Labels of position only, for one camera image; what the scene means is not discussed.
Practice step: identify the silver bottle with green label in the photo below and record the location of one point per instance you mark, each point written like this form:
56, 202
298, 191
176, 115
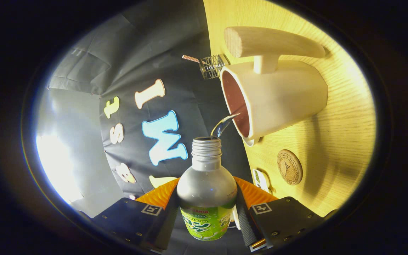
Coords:
205, 187

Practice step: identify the pink checked straw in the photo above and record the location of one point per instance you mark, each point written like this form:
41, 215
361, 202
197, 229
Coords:
191, 58

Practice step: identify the light wooden table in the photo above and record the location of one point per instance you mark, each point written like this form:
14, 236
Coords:
342, 141

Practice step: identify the small white dish green beans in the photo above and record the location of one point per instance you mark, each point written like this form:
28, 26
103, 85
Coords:
259, 180

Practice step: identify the clear juice stream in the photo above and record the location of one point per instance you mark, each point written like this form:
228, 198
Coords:
222, 124

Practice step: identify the round cork coaster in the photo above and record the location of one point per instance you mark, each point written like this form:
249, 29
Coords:
289, 167

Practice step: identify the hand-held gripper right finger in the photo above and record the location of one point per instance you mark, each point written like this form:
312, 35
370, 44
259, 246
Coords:
247, 225

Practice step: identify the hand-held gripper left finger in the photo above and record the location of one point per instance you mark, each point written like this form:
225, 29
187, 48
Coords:
168, 223

